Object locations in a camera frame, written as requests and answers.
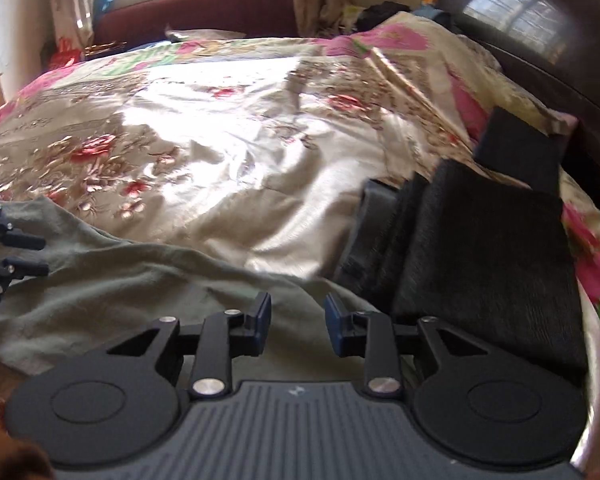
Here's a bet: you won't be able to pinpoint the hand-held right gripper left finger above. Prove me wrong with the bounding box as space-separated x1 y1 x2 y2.
105 291 272 401

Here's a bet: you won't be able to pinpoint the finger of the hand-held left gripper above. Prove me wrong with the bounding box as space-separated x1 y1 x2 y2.
0 199 47 252
0 256 49 307

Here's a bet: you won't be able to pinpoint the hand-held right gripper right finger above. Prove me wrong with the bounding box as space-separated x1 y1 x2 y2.
324 292 486 401

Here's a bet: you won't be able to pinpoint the green pants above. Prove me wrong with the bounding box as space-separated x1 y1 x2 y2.
0 195 381 377

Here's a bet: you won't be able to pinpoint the large black folded pants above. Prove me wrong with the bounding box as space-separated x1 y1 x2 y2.
392 159 588 386

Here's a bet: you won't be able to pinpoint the dark grey folded garment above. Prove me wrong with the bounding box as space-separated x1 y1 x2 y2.
332 172 433 306

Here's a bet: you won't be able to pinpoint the floral satin bedspread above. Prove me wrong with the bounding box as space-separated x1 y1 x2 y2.
0 10 600 411

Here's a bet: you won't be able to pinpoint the brown fuzzy cloth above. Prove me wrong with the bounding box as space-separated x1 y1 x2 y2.
0 410 56 480

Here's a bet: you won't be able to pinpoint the red bag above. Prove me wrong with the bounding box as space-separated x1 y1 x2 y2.
47 37 81 71

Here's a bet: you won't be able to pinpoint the small black folded garment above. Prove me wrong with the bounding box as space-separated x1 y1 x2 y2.
474 107 562 196

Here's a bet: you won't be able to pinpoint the grey cloth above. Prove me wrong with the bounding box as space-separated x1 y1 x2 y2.
165 25 246 42

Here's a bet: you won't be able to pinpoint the maroon upholstered sofa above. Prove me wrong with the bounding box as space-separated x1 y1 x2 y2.
92 0 301 51

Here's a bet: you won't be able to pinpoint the pale yellow cloth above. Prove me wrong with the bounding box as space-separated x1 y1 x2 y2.
340 5 367 31

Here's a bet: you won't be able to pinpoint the black clothes heap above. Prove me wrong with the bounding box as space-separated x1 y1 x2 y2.
355 2 406 33

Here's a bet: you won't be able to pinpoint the blue cloth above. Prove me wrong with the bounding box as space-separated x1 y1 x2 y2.
412 5 453 26

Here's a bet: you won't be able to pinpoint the dark wooden headboard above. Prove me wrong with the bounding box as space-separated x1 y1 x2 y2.
442 0 600 221

